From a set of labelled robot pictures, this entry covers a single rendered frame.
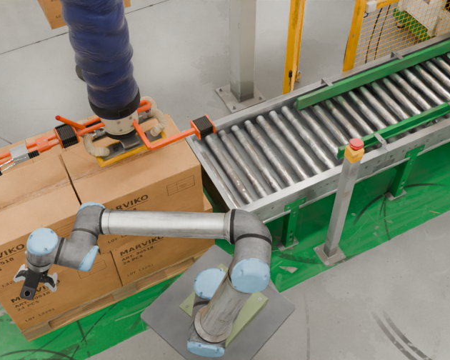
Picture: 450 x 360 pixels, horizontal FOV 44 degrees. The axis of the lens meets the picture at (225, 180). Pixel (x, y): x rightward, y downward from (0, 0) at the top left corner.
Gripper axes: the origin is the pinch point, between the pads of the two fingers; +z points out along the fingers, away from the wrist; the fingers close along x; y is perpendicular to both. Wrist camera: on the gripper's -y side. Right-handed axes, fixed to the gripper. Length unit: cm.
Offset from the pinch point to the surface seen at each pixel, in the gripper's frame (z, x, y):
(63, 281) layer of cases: 83, -7, 39
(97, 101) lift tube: -17, 0, 79
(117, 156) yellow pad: 8, -14, 73
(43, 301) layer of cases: 96, 0, 31
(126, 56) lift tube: -40, -6, 87
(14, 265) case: 58, 16, 30
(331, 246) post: 64, -151, 96
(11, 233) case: 40, 21, 37
